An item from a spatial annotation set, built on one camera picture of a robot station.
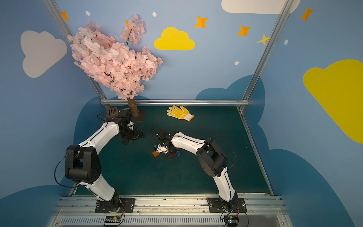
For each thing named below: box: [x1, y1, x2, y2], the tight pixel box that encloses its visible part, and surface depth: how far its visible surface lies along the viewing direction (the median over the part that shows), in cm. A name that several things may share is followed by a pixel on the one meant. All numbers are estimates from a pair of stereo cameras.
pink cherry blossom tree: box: [67, 14, 164, 118], surface depth 76 cm
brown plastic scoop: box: [106, 106, 120, 119], surface depth 117 cm
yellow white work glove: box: [166, 104, 195, 122], surface depth 121 cm
